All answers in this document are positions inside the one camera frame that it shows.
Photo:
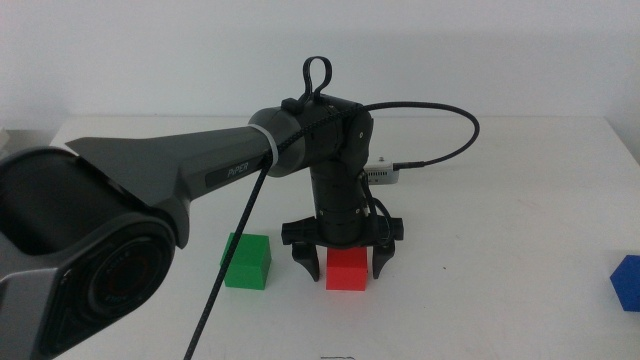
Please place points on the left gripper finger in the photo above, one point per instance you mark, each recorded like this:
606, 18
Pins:
382, 255
307, 257

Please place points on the red cube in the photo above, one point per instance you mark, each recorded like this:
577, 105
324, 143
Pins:
347, 272

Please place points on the green cube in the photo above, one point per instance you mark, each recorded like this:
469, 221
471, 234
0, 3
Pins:
252, 262

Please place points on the blue cube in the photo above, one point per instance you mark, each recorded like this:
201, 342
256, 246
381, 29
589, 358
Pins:
629, 284

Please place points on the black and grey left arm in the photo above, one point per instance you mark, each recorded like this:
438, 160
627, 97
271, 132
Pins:
150, 160

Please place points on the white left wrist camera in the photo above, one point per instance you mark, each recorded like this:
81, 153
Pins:
384, 174

